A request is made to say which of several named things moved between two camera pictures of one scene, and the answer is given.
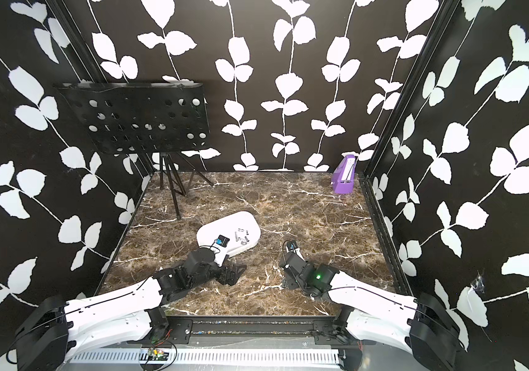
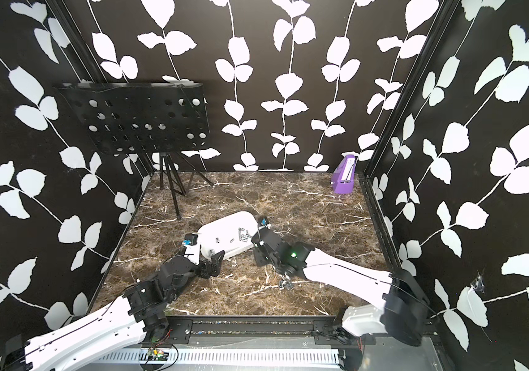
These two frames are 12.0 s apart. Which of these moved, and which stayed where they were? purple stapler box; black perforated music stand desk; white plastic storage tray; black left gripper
Moved: black left gripper
Stayed: black perforated music stand desk; purple stapler box; white plastic storage tray
